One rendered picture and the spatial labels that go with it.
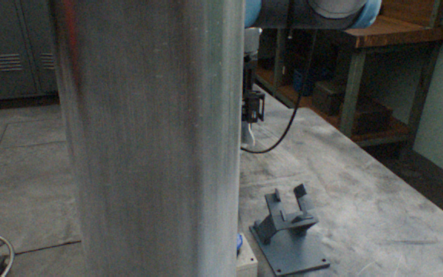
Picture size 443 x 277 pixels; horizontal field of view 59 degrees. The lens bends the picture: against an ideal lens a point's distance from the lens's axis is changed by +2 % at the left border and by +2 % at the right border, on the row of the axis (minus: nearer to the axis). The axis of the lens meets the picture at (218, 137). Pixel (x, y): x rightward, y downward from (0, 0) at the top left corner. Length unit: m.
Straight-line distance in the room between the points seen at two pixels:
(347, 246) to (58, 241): 1.55
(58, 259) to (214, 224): 1.81
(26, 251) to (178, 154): 1.94
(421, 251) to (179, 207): 0.67
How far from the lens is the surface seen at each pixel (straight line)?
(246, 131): 0.73
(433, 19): 2.37
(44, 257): 2.02
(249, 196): 0.85
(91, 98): 0.16
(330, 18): 0.50
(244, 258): 0.65
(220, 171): 0.18
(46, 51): 3.45
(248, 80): 0.66
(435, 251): 0.82
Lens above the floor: 1.30
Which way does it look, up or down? 28 degrees down
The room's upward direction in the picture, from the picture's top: straight up
